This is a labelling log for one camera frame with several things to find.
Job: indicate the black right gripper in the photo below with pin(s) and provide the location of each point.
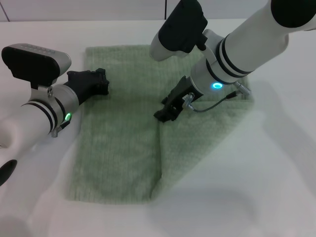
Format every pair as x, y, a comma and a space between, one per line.
181, 95

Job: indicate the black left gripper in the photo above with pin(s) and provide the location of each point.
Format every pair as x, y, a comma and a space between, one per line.
84, 84

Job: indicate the green terry towel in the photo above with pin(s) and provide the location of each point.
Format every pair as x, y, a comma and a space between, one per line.
118, 153

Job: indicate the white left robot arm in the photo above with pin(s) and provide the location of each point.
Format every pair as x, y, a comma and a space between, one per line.
37, 118

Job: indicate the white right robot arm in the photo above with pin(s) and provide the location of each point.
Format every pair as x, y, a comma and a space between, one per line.
247, 42

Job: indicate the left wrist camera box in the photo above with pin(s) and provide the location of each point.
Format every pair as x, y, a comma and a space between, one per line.
34, 61

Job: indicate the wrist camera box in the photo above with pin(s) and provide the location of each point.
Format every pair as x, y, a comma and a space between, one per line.
180, 29
34, 61

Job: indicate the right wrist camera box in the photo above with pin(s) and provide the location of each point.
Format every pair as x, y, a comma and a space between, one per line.
180, 29

